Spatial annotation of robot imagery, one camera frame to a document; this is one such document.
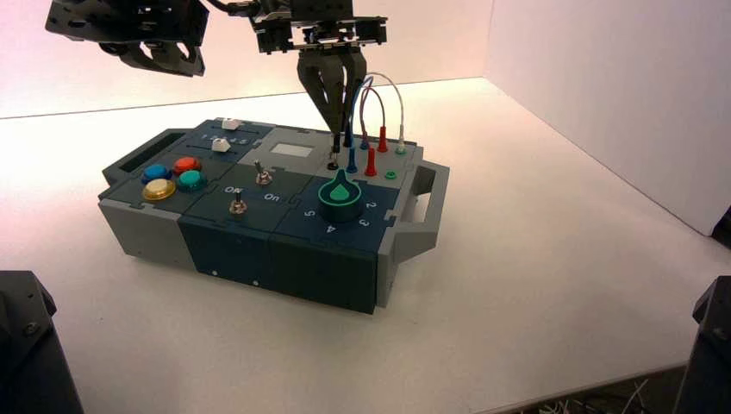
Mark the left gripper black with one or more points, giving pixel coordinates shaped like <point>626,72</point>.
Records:
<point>131,20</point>

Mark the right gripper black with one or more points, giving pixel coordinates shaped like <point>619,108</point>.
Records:
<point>320,28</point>

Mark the white rectangular display screen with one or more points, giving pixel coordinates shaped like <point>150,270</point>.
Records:
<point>292,150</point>

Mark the white slider knob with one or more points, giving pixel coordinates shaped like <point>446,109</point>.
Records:
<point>231,123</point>
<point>220,146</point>

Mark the red round push button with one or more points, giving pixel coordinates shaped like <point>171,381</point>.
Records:
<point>187,165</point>

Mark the blue round push button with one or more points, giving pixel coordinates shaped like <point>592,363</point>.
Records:
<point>156,172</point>

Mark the teal round push button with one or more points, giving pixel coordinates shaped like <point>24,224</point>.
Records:
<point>192,180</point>

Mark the green and teal rotary knob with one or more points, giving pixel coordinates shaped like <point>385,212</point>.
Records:
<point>340,200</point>

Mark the yellow round push button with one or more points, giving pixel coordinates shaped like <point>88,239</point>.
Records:
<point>159,189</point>

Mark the grey and teal control box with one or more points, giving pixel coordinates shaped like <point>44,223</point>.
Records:
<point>320,274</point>

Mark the metal toggle switch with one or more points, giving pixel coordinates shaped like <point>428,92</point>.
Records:
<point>262,175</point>
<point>238,204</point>

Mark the dark object at wall edge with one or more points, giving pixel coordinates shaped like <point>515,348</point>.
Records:
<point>724,231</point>

